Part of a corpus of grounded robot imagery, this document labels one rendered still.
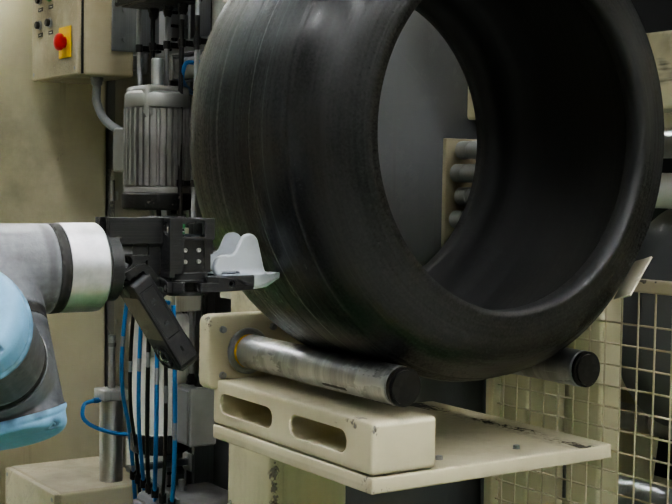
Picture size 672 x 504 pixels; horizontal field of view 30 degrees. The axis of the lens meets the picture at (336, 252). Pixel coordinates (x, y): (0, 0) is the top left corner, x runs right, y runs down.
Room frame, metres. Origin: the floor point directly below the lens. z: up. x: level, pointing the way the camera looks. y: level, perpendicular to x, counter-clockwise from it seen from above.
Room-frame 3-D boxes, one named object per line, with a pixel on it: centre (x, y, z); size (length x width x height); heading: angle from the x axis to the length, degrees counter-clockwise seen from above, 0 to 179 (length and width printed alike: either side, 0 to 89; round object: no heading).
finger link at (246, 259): (1.35, 0.09, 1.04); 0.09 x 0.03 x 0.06; 124
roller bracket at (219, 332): (1.74, 0.01, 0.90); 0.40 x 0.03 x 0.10; 124
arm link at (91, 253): (1.26, 0.26, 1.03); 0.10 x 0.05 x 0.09; 34
